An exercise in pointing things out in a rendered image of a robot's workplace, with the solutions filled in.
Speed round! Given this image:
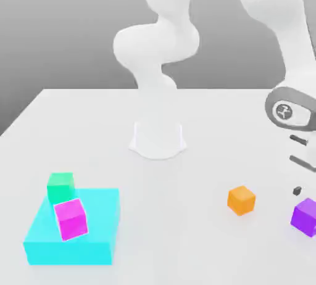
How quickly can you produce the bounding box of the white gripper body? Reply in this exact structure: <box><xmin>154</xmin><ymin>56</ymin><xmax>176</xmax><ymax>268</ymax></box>
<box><xmin>288</xmin><ymin>151</ymin><xmax>316</xmax><ymax>184</ymax></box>

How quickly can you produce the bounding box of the small purple cube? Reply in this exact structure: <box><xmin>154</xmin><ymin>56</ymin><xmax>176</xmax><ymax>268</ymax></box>
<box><xmin>290</xmin><ymin>197</ymin><xmax>316</xmax><ymax>238</ymax></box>

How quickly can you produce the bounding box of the small orange cube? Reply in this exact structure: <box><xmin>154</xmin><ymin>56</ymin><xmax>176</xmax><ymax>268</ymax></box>
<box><xmin>227</xmin><ymin>185</ymin><xmax>257</xmax><ymax>217</ymax></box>

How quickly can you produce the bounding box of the small magenta cube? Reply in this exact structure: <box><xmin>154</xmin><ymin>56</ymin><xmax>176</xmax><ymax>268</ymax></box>
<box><xmin>53</xmin><ymin>197</ymin><xmax>89</xmax><ymax>242</ymax></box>

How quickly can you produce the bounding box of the small green cube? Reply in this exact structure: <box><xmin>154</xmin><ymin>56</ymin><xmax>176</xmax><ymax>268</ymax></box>
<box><xmin>46</xmin><ymin>171</ymin><xmax>75</xmax><ymax>205</ymax></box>

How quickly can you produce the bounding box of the large cyan box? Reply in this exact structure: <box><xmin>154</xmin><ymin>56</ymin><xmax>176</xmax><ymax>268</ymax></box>
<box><xmin>22</xmin><ymin>188</ymin><xmax>121</xmax><ymax>266</ymax></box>

